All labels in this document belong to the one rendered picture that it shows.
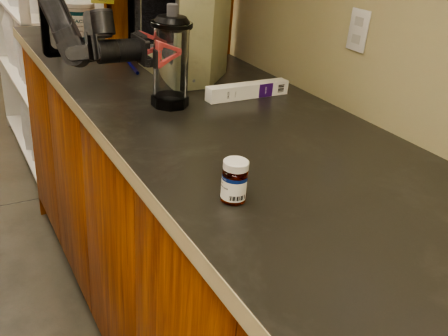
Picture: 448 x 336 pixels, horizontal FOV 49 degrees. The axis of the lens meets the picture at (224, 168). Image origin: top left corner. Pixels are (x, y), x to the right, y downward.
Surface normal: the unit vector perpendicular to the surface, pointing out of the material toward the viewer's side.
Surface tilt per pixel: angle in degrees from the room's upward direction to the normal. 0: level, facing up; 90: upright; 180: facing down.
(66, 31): 70
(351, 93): 90
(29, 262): 0
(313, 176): 0
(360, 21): 90
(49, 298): 0
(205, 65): 90
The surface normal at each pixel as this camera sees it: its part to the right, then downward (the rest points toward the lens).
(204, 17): 0.50, 0.42
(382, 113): -0.86, 0.17
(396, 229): 0.07, -0.89
